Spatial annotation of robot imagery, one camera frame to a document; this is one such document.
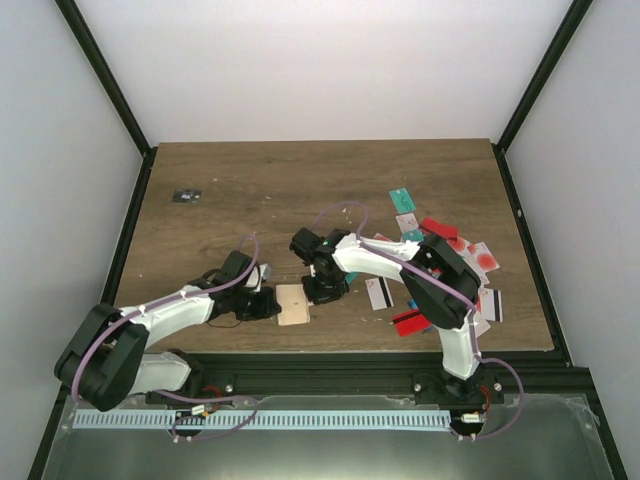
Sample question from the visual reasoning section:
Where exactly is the beige card holder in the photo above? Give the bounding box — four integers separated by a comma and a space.
276, 284, 310, 327

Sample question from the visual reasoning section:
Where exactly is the red card black stripe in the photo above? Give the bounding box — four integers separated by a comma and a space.
392, 309, 432, 337

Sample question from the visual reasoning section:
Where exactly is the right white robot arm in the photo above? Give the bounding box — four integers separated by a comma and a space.
289, 228, 481, 403

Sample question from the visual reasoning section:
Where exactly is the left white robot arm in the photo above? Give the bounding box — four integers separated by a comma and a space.
54, 264, 281, 412

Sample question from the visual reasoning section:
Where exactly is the white card magnetic stripe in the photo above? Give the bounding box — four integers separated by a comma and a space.
365, 277, 394, 311

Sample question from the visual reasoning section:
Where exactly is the far teal card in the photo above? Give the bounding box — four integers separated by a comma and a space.
389, 188, 416, 214

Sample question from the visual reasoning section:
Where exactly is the small black card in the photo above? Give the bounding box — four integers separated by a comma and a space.
172, 189, 202, 204

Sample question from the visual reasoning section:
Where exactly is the far red card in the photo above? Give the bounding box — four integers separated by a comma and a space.
419, 217, 458, 240

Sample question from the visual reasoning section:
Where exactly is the white card red dot right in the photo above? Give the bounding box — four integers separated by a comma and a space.
469, 242, 500, 273

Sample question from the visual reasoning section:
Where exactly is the white card red pattern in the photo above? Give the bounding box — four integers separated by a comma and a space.
474, 288, 504, 337

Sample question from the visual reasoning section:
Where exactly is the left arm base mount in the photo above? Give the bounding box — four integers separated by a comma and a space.
140, 349, 235, 406

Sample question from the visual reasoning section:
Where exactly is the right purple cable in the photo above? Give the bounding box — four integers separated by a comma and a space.
312, 200, 525, 441

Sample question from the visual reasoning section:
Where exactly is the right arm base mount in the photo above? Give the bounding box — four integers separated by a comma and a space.
411, 367, 504, 408

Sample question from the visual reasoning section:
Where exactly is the light blue slotted cable duct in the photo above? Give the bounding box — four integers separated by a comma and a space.
72, 409, 451, 432

